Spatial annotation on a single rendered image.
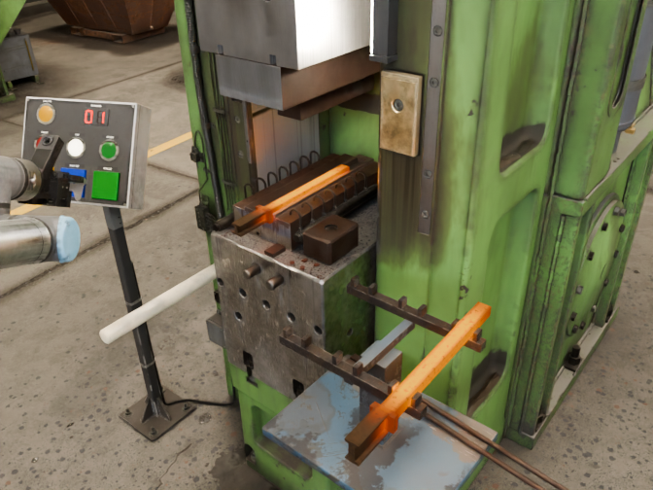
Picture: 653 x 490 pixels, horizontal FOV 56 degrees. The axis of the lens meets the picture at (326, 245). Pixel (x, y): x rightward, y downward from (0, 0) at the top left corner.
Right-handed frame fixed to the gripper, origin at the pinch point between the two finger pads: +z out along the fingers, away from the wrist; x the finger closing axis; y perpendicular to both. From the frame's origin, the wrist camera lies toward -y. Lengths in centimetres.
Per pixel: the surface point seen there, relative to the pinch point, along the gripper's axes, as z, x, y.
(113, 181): 10.2, 2.4, -0.6
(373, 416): -43, 83, 34
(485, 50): -19, 94, -30
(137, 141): 12.8, 7.0, -11.8
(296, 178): 29, 47, -7
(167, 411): 72, -6, 80
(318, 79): -1, 59, -27
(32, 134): 11.0, -23.8, -11.3
